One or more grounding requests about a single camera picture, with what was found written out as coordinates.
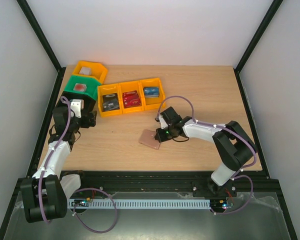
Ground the yellow bin single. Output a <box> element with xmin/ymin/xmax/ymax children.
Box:
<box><xmin>72</xmin><ymin>60</ymin><xmax>108</xmax><ymax>85</ymax></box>

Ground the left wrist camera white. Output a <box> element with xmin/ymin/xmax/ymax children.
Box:
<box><xmin>70</xmin><ymin>99</ymin><xmax>84</xmax><ymax>119</ymax></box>

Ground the blue card stack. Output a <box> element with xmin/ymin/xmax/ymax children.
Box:
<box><xmin>143</xmin><ymin>86</ymin><xmax>160</xmax><ymax>98</ymax></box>

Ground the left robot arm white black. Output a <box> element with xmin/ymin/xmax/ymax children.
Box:
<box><xmin>20</xmin><ymin>105</ymin><xmax>97</xmax><ymax>223</ymax></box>

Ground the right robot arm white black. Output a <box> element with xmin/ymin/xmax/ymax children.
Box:
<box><xmin>154</xmin><ymin>107</ymin><xmax>257</xmax><ymax>196</ymax></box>

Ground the light blue cable duct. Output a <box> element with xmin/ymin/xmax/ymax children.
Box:
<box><xmin>68</xmin><ymin>199</ymin><xmax>211</xmax><ymax>210</ymax></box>

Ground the right black frame post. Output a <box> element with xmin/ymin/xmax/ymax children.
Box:
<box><xmin>234</xmin><ymin>0</ymin><xmax>285</xmax><ymax>73</ymax></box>

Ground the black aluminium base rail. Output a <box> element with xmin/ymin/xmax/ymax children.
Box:
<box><xmin>14</xmin><ymin>170</ymin><xmax>281</xmax><ymax>198</ymax></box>

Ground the left black frame post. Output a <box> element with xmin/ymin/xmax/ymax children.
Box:
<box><xmin>15</xmin><ymin>0</ymin><xmax>64</xmax><ymax>73</ymax></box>

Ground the black frame post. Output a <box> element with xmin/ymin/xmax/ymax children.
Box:
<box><xmin>234</xmin><ymin>0</ymin><xmax>285</xmax><ymax>73</ymax></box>
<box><xmin>15</xmin><ymin>0</ymin><xmax>64</xmax><ymax>73</ymax></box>

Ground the black bin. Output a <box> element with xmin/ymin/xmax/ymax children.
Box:
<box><xmin>61</xmin><ymin>91</ymin><xmax>96</xmax><ymax>118</ymax></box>

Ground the green bin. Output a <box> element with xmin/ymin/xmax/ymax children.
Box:
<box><xmin>64</xmin><ymin>75</ymin><xmax>102</xmax><ymax>100</ymax></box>

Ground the black card stack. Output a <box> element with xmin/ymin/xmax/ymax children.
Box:
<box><xmin>102</xmin><ymin>93</ymin><xmax>120</xmax><ymax>112</ymax></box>

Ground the red white card stack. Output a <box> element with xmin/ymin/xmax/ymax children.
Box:
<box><xmin>73</xmin><ymin>83</ymin><xmax>87</xmax><ymax>93</ymax></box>

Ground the yellow triple bin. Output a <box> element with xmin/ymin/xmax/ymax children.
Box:
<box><xmin>97</xmin><ymin>78</ymin><xmax>166</xmax><ymax>118</ymax></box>

